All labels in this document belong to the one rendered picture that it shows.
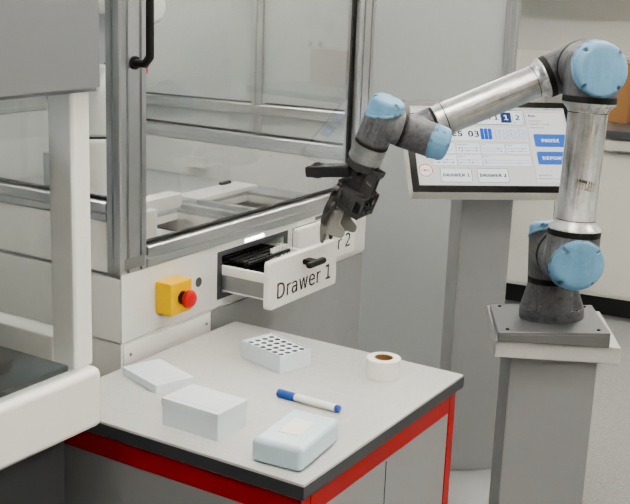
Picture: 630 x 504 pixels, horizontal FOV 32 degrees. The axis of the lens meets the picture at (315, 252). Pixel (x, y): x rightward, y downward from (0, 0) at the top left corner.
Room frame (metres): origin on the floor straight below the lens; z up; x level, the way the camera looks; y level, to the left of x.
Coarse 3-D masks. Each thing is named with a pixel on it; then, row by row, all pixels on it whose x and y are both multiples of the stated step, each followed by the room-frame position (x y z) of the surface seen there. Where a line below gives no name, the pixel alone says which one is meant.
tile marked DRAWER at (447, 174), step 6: (444, 168) 3.11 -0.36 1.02; (450, 168) 3.11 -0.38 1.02; (456, 168) 3.12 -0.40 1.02; (462, 168) 3.12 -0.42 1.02; (468, 168) 3.12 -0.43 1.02; (444, 174) 3.10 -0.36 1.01; (450, 174) 3.10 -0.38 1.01; (456, 174) 3.10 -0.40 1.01; (462, 174) 3.11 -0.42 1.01; (468, 174) 3.11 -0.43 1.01; (444, 180) 3.08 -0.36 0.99; (450, 180) 3.09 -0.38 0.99; (456, 180) 3.09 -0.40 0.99; (462, 180) 3.09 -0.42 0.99; (468, 180) 3.10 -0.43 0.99
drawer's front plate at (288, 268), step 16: (288, 256) 2.39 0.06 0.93; (304, 256) 2.44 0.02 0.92; (320, 256) 2.50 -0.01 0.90; (336, 256) 2.57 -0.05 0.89; (272, 272) 2.33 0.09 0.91; (288, 272) 2.39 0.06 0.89; (304, 272) 2.44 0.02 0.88; (320, 272) 2.51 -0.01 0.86; (272, 288) 2.33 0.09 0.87; (288, 288) 2.39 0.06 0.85; (304, 288) 2.45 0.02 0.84; (320, 288) 2.51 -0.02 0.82; (272, 304) 2.33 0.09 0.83
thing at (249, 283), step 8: (296, 248) 2.60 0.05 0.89; (224, 272) 2.41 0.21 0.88; (232, 272) 2.40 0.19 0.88; (240, 272) 2.39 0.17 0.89; (248, 272) 2.38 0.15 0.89; (256, 272) 2.37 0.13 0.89; (224, 280) 2.41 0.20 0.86; (232, 280) 2.39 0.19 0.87; (240, 280) 2.38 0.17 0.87; (248, 280) 2.37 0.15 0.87; (256, 280) 2.36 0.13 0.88; (224, 288) 2.41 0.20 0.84; (232, 288) 2.39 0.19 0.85; (240, 288) 2.38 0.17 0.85; (248, 288) 2.37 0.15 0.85; (256, 288) 2.36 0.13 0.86; (248, 296) 2.37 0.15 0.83; (256, 296) 2.36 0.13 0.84
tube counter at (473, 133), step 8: (472, 128) 3.21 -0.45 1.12; (480, 128) 3.22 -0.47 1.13; (488, 128) 3.22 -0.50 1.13; (496, 128) 3.23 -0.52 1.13; (504, 128) 3.23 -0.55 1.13; (512, 128) 3.23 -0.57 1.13; (520, 128) 3.24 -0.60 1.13; (472, 136) 3.20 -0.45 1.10; (480, 136) 3.20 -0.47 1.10; (488, 136) 3.20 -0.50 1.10; (496, 136) 3.21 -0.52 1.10; (504, 136) 3.21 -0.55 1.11; (512, 136) 3.22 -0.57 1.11; (520, 136) 3.22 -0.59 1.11
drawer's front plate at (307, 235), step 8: (312, 224) 2.72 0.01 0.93; (296, 232) 2.66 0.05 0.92; (304, 232) 2.68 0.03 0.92; (312, 232) 2.71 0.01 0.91; (352, 232) 2.89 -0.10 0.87; (296, 240) 2.66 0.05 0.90; (304, 240) 2.68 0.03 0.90; (312, 240) 2.71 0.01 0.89; (336, 240) 2.82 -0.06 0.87; (344, 240) 2.86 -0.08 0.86; (352, 240) 2.89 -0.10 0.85; (344, 248) 2.86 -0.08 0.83; (352, 248) 2.90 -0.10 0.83
